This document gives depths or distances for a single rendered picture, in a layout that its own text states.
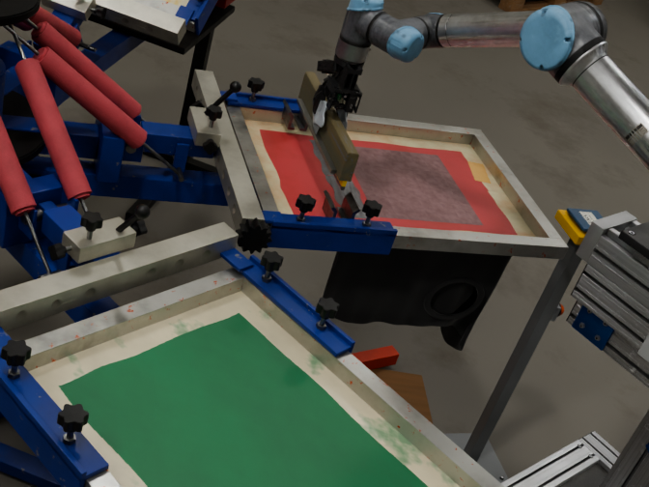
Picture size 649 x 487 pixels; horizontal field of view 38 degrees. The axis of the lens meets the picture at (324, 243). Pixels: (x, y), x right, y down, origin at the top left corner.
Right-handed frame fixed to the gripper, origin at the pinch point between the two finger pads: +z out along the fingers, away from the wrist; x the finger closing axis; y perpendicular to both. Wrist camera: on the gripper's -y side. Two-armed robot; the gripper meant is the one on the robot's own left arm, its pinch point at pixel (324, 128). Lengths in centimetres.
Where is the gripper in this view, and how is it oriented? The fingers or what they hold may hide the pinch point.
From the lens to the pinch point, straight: 230.9
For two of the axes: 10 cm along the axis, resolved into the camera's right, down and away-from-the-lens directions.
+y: 2.5, 6.0, -7.6
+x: 9.3, 0.6, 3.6
